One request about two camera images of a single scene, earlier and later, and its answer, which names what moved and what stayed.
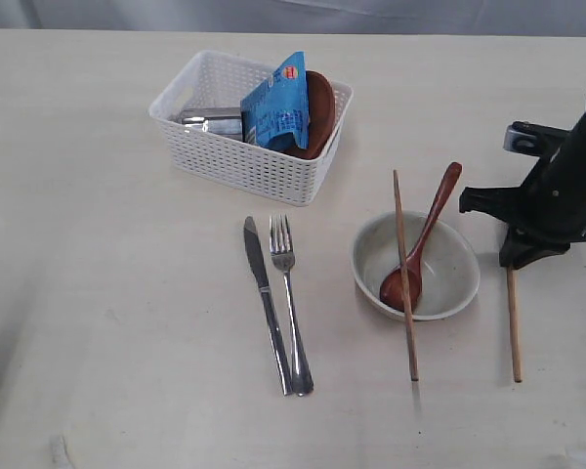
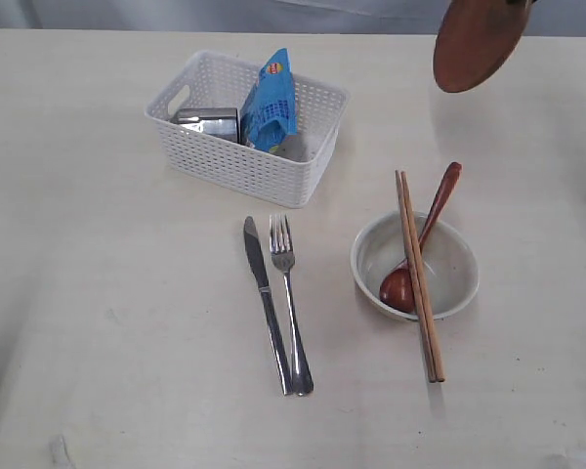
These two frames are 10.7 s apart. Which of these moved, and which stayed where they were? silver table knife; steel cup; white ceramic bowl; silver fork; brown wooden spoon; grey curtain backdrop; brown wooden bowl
Moved: brown wooden bowl
Stayed: white ceramic bowl; grey curtain backdrop; silver table knife; steel cup; brown wooden spoon; silver fork
